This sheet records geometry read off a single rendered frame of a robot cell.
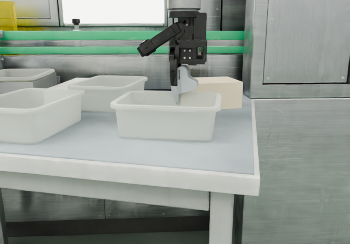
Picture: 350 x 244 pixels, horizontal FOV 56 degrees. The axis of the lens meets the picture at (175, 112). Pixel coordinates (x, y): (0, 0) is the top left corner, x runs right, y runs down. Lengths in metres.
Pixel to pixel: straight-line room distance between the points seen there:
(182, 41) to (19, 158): 0.40
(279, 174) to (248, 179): 0.69
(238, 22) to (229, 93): 0.56
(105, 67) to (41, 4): 0.40
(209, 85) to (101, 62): 0.46
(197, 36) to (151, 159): 0.32
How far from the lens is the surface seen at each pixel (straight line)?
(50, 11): 1.45
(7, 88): 1.02
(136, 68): 1.21
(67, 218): 1.70
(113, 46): 1.23
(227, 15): 1.44
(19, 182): 0.74
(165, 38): 0.77
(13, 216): 1.77
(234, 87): 0.95
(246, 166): 0.56
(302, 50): 1.15
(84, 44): 1.25
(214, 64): 1.23
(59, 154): 0.63
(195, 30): 0.76
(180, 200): 0.61
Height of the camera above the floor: 0.97
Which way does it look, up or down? 14 degrees down
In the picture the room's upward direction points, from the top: straight up
